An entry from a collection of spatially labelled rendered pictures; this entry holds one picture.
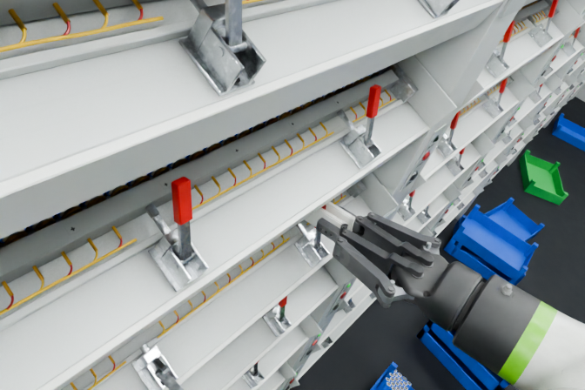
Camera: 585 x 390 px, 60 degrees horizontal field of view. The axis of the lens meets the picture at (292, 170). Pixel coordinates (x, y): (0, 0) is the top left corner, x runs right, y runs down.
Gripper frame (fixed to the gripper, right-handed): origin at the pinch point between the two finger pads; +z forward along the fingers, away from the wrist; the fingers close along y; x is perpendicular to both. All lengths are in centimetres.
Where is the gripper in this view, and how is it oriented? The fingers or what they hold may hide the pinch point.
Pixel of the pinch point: (326, 216)
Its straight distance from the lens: 66.7
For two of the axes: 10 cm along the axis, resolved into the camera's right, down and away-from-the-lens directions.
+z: -7.6, -4.6, 4.6
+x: 1.4, -8.1, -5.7
